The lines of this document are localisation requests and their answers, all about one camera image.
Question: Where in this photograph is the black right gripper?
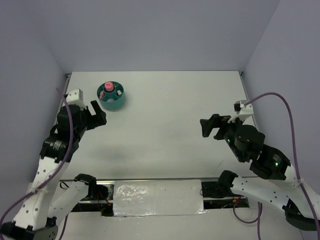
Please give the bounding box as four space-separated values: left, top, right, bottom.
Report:
198 112 245 161

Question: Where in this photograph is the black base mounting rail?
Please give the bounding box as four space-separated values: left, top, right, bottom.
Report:
72 179 250 217

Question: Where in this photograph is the silver foil sheet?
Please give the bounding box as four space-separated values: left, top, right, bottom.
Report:
113 179 206 217

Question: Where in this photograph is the pink highlighter pen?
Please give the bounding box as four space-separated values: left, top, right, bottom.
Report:
99 91 105 99

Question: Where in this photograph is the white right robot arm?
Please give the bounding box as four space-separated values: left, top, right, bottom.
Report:
199 114 320 232

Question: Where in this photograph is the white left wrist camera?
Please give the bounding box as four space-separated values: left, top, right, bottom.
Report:
66 88 86 109

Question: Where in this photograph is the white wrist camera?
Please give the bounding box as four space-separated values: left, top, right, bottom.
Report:
66 88 86 109
227 100 254 123

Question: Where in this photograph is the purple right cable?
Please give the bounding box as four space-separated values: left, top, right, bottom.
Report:
232 92 320 240

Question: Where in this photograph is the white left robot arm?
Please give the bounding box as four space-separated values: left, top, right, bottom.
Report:
0 100 107 240

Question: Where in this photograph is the pink-capped crayon bottle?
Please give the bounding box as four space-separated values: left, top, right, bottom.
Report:
104 81 115 93

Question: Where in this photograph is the teal round compartment organizer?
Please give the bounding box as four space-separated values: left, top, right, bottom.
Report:
96 81 126 111

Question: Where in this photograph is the purple cable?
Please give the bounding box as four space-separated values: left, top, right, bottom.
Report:
0 87 76 240
232 92 320 240

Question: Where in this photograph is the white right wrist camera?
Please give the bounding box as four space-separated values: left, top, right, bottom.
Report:
227 100 254 123

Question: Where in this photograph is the clear tape roll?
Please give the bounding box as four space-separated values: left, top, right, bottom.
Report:
106 98 115 103

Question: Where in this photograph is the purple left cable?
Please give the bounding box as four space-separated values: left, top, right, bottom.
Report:
0 87 76 240

